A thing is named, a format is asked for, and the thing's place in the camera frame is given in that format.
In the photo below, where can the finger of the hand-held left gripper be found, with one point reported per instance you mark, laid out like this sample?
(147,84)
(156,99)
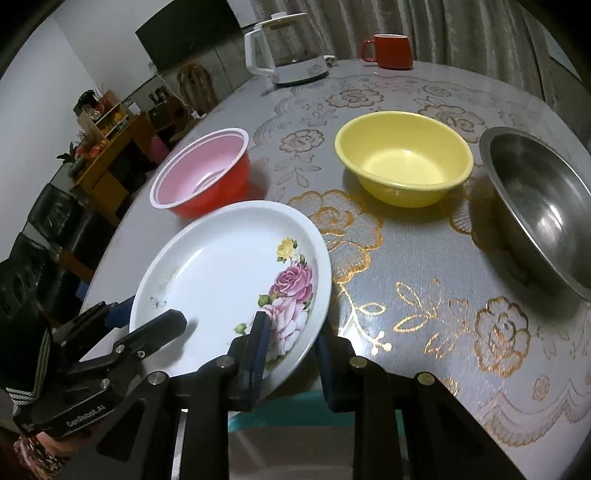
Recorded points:
(157,327)
(121,311)

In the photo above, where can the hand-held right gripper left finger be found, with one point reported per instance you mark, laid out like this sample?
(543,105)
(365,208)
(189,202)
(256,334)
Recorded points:
(256,355)

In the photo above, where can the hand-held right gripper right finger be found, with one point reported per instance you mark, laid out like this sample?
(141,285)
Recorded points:
(333,374)

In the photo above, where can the white floral plate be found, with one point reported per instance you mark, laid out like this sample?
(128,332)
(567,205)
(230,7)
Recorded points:
(221,277)

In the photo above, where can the red bowl with pink inside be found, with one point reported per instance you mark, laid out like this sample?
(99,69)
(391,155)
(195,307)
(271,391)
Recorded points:
(198,161)

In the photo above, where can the person's left forearm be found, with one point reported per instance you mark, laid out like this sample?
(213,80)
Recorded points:
(34,457)

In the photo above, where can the teal stool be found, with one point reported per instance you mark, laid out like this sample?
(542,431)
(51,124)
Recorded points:
(286,410)

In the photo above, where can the black sofa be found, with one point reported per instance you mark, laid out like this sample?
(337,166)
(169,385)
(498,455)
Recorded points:
(51,230)

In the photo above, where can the wooden cabinet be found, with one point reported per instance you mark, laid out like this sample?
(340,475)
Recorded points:
(115,152)

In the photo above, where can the yellow bowl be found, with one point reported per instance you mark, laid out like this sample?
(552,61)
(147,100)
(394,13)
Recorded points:
(401,161)

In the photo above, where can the wooden chair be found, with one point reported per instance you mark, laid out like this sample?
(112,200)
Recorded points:
(196,85)

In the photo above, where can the stainless steel bowl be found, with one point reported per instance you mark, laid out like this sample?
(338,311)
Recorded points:
(540,203)

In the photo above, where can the black television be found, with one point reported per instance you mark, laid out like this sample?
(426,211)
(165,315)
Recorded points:
(184,32)

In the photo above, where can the white electric kettle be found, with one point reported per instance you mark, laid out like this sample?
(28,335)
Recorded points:
(291,60)

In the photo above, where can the red mug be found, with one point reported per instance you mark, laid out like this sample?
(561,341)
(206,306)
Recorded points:
(390,50)

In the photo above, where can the beige curtain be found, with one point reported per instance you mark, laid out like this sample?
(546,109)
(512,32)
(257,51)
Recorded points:
(461,27)

